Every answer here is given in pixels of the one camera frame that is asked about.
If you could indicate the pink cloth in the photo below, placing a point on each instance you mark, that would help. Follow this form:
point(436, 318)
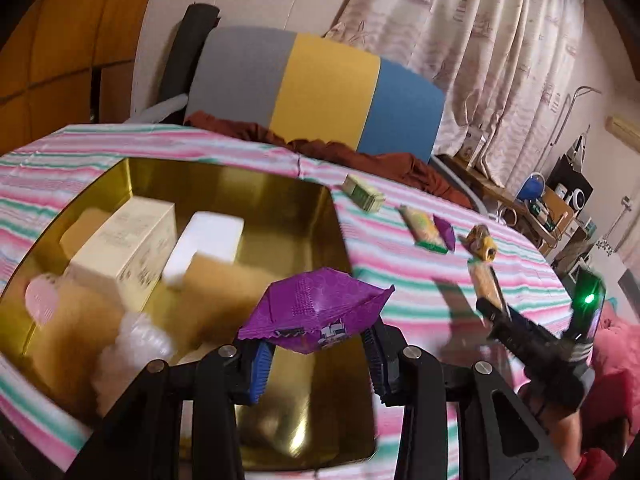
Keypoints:
point(615, 370)

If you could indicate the purple snack packet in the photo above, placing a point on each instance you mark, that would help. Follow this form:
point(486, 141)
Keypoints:
point(310, 305)

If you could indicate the wooden wardrobe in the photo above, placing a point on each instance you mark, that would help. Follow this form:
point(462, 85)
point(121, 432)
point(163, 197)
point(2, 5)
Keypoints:
point(60, 35)

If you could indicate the wooden desk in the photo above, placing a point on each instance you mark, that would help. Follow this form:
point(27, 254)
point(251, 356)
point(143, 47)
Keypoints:
point(500, 190)

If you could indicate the blue jug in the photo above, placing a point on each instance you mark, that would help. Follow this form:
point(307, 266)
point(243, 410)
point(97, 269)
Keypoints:
point(530, 189)

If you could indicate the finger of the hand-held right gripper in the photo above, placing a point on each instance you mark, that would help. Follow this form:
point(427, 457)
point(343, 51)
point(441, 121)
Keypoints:
point(492, 310)

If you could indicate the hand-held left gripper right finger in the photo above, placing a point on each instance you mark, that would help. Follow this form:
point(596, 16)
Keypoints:
point(377, 370)

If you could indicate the white cloth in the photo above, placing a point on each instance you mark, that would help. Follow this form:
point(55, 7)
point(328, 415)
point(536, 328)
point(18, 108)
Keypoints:
point(160, 107)

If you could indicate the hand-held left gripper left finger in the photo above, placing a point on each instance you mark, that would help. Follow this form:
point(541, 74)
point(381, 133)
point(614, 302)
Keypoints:
point(260, 370)

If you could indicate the yellow green snack packet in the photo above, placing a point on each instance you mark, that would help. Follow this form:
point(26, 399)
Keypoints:
point(425, 227)

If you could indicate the yellow toy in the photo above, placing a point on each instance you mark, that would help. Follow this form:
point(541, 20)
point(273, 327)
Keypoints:
point(482, 242)

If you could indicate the person's right hand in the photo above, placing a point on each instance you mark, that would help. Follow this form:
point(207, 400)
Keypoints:
point(550, 420)

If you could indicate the gold tin box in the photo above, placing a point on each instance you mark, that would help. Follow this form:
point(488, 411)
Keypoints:
point(280, 200)

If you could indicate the small green box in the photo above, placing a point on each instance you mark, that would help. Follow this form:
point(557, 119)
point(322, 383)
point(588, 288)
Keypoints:
point(362, 194)

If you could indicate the pink round object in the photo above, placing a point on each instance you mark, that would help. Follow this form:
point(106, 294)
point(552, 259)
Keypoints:
point(42, 302)

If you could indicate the black shelf unit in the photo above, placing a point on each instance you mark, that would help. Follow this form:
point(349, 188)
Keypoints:
point(567, 175)

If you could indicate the brown blanket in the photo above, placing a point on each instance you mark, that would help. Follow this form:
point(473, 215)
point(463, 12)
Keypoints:
point(380, 165)

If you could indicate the biscuit bar packet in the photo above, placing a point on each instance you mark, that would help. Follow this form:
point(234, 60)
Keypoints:
point(485, 282)

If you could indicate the cream cardboard box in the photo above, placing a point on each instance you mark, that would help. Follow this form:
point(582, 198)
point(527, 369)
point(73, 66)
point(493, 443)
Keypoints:
point(125, 255)

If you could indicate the clear plastic bag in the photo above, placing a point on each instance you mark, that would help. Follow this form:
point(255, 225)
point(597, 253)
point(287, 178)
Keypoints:
point(135, 350)

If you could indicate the striped blanket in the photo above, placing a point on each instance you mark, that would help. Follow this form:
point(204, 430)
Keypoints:
point(400, 270)

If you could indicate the patterned curtain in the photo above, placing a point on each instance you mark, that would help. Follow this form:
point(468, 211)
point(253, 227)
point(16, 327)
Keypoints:
point(475, 35)

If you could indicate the grey yellow blue cushion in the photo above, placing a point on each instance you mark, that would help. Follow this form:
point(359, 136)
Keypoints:
point(325, 85)

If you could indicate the metal clothes rack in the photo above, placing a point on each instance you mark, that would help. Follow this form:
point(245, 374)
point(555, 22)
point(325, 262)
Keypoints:
point(565, 115)

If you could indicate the small dark purple packet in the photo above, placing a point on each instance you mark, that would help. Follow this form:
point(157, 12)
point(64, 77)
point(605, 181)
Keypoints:
point(445, 232)

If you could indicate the white foam block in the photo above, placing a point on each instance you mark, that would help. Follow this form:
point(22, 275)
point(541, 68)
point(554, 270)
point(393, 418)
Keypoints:
point(205, 240)

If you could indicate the air conditioner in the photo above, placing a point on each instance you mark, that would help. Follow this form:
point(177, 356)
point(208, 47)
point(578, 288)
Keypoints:
point(625, 132)

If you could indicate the yellow sponge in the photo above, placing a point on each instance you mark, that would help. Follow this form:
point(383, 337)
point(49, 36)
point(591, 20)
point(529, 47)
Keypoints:
point(70, 335)
point(220, 290)

